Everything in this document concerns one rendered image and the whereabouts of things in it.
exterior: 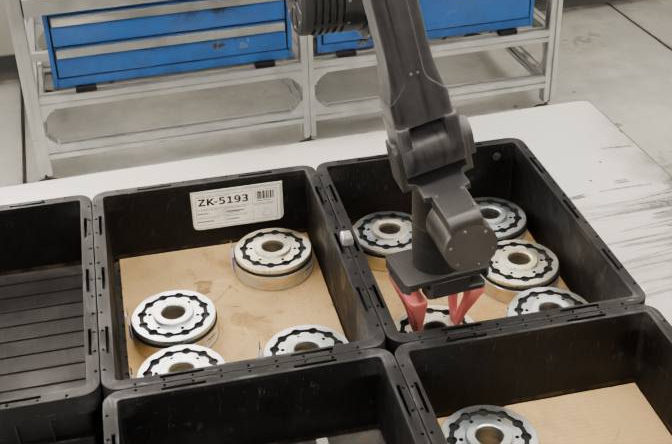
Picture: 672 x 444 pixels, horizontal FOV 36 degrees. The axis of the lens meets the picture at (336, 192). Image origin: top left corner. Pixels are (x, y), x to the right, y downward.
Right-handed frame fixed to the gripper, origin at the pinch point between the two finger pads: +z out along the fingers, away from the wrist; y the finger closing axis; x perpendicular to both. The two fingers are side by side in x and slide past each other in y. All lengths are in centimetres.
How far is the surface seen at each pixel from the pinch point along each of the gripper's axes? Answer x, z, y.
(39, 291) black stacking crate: 30, 4, -43
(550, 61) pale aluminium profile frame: 189, 70, 129
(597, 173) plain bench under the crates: 48, 18, 53
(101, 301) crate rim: 11.0, -6.1, -36.3
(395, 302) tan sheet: 10.7, 4.2, -0.6
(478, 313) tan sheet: 4.8, 4.3, 8.1
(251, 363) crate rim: -5.4, -6.0, -23.4
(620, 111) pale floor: 181, 89, 153
